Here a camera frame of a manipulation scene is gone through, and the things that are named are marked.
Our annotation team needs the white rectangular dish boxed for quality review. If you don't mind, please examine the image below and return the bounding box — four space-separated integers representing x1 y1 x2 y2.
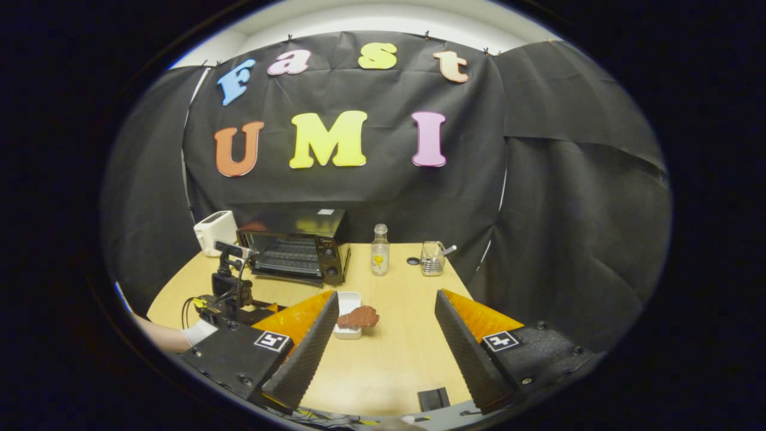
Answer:
333 292 362 340

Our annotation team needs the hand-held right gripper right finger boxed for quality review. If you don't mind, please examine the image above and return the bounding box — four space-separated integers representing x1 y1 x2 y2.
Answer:
434 289 599 415

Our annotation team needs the black backdrop cloth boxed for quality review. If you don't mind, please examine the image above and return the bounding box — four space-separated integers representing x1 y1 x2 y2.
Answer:
101 30 672 354

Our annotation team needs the clear glass bottle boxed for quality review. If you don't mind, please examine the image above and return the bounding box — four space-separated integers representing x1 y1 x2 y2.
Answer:
370 223 390 277

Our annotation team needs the black electric oven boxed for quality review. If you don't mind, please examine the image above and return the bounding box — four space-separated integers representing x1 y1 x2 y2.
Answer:
237 208 352 287

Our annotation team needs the bundle of cables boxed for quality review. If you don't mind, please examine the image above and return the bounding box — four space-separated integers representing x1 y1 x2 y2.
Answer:
293 407 384 429

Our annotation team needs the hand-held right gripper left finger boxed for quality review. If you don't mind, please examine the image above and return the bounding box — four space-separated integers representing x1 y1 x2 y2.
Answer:
178 291 340 415

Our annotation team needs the brown meat piece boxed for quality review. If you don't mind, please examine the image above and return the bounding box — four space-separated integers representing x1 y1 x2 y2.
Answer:
336 306 380 329

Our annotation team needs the wire mesh cup holder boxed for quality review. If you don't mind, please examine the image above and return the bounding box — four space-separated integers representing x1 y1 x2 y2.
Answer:
420 241 446 277

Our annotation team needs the white toaster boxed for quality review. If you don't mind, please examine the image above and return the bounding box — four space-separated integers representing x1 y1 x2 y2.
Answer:
193 210 238 257

